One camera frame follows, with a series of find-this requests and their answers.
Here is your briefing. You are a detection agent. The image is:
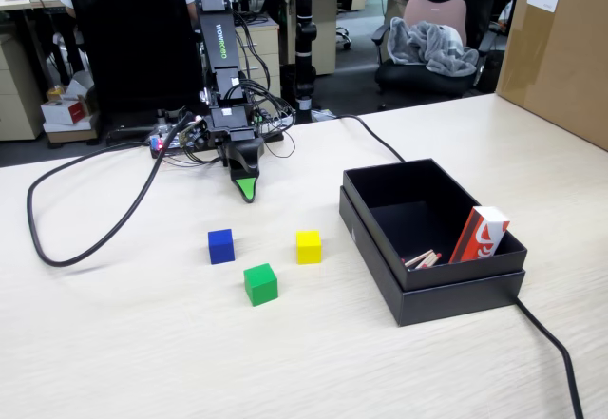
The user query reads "green-tipped gripper finger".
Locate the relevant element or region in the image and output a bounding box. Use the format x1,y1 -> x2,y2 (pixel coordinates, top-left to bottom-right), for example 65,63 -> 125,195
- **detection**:
226,136 -> 266,204

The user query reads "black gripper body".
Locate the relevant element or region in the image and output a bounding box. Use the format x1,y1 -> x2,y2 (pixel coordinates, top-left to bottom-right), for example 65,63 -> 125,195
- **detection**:
207,106 -> 263,152

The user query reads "green wooden cube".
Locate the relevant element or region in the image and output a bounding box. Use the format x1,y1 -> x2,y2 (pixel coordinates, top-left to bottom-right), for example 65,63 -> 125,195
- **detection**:
243,262 -> 279,308

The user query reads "blue wooden cube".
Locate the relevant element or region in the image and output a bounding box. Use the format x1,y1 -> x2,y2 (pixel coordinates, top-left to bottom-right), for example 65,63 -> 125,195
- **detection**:
207,228 -> 237,266

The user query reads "yellow wooden cube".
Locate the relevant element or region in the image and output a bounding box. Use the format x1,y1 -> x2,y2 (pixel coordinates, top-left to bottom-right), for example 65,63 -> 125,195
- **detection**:
295,229 -> 323,266

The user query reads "robot controller board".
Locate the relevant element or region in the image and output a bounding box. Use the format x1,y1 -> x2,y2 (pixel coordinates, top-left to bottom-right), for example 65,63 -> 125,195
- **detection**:
148,122 -> 224,162

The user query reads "thick black segmented pole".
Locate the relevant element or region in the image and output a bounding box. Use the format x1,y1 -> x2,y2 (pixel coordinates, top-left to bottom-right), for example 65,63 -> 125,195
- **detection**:
293,0 -> 318,124

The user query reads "thin black stand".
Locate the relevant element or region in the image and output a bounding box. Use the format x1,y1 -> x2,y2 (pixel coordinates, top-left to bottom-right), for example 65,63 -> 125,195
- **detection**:
275,0 -> 290,67

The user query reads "black mesh office chair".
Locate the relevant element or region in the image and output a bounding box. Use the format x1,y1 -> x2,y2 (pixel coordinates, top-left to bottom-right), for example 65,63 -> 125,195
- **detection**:
63,0 -> 206,148

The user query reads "open white box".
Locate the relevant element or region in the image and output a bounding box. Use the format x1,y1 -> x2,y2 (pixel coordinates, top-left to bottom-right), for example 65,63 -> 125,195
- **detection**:
65,69 -> 97,103

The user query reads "brown flat carton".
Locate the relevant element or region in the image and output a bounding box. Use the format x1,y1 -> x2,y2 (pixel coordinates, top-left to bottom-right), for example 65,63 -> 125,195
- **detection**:
44,119 -> 100,145

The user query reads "black cardboard box tray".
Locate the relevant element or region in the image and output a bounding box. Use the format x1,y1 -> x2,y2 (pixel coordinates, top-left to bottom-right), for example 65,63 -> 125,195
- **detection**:
342,157 -> 530,293

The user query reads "white red small box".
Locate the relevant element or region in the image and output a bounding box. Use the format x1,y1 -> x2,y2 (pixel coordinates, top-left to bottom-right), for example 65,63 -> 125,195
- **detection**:
39,97 -> 94,128

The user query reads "grey blanket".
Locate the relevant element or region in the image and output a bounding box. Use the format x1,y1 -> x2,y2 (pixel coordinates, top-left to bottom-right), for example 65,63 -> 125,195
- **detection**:
386,16 -> 481,78

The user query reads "beige low drawer cabinet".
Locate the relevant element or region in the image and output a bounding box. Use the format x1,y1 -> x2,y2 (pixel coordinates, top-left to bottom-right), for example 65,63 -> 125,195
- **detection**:
0,32 -> 47,142

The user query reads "pink office chair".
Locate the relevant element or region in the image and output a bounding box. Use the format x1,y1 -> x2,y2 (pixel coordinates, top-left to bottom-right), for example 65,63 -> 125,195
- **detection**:
370,0 -> 491,112

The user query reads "red white matchbox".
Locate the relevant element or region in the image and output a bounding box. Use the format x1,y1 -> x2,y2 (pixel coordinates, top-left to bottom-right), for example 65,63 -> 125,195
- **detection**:
447,205 -> 511,265

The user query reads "black open box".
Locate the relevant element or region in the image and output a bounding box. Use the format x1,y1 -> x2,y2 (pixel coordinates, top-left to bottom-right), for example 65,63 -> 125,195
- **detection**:
337,185 -> 527,329

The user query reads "large brown cardboard box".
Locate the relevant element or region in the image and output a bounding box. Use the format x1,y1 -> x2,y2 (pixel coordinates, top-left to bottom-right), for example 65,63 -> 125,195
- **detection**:
494,0 -> 608,152

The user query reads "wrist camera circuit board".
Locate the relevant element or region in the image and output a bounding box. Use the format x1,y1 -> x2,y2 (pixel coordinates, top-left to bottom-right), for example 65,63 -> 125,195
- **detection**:
177,116 -> 211,150

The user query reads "black looped servo cable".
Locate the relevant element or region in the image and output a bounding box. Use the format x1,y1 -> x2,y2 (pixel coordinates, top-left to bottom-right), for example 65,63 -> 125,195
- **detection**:
231,8 -> 274,96

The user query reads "thick black camera cable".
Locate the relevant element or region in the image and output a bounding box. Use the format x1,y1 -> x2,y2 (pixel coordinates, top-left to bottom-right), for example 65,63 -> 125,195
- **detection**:
26,112 -> 199,269

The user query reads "thick black power cable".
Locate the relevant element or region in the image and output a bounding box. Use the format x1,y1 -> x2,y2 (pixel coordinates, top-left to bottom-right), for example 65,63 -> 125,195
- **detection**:
327,113 -> 586,419

